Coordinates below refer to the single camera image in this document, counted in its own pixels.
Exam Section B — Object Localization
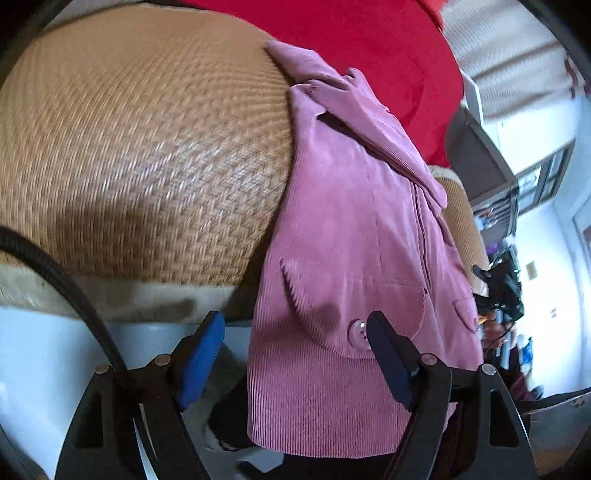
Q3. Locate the beige curtain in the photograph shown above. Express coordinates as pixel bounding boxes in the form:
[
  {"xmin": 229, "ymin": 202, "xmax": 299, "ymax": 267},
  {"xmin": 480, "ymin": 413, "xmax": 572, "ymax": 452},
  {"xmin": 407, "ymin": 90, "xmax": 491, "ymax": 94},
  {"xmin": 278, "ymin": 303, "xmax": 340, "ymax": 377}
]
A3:
[{"xmin": 438, "ymin": 0, "xmax": 583, "ymax": 121}]

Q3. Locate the white bed frame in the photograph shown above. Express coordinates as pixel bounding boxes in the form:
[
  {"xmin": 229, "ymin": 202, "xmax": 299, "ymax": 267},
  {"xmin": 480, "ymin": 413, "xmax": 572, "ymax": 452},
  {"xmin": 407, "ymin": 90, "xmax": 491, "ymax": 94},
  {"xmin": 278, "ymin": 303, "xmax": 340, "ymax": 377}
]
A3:
[{"xmin": 463, "ymin": 74, "xmax": 484, "ymax": 121}]

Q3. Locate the window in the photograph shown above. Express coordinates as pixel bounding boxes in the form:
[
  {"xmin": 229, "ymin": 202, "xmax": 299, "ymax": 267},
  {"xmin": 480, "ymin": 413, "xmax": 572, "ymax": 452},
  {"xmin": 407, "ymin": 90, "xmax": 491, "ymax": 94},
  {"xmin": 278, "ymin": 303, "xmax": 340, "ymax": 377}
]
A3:
[{"xmin": 517, "ymin": 142, "xmax": 575, "ymax": 214}]

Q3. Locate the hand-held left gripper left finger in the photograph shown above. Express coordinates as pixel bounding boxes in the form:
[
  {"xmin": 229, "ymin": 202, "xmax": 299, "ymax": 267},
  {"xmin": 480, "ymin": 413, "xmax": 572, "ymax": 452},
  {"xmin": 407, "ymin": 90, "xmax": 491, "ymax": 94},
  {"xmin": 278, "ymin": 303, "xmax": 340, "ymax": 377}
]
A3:
[{"xmin": 54, "ymin": 311, "xmax": 226, "ymax": 480}]

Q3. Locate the cluttered dark shelf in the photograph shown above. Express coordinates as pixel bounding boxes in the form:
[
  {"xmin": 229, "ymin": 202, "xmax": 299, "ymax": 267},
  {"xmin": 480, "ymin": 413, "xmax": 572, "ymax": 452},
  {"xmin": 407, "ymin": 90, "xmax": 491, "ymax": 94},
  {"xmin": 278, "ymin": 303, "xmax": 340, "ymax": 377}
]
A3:
[{"xmin": 471, "ymin": 194, "xmax": 527, "ymax": 324}]

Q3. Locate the pink corduroy jacket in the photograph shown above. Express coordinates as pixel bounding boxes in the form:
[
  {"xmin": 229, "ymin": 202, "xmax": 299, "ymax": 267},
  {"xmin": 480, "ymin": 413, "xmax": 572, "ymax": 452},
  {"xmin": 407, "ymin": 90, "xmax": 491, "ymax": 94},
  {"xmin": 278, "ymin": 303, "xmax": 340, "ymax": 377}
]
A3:
[{"xmin": 247, "ymin": 39, "xmax": 490, "ymax": 455}]

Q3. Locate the red blanket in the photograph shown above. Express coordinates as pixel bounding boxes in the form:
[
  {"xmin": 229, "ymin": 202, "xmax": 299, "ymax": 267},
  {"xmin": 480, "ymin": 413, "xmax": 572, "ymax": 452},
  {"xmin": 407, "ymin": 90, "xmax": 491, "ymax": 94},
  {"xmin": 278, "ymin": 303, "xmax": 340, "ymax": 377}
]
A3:
[{"xmin": 185, "ymin": 0, "xmax": 465, "ymax": 169}]

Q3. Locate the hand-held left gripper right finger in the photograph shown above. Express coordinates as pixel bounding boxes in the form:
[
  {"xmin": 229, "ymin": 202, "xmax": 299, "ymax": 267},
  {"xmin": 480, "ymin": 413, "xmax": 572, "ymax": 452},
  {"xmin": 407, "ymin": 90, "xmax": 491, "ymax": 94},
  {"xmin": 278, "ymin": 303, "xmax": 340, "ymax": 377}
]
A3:
[{"xmin": 366, "ymin": 311, "xmax": 539, "ymax": 480}]

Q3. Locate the black cable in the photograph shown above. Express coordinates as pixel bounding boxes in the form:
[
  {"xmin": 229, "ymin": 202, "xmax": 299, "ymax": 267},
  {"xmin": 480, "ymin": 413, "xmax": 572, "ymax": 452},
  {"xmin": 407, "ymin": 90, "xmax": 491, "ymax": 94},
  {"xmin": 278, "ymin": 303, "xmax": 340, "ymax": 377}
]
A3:
[{"xmin": 0, "ymin": 225, "xmax": 158, "ymax": 467}]

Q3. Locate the brown woven mat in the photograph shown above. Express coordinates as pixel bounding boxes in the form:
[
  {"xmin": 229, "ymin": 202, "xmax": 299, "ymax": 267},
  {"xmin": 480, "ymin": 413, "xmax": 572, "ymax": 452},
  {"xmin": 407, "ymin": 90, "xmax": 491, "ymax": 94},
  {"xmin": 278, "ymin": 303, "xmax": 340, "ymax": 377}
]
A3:
[{"xmin": 0, "ymin": 7, "xmax": 490, "ymax": 320}]

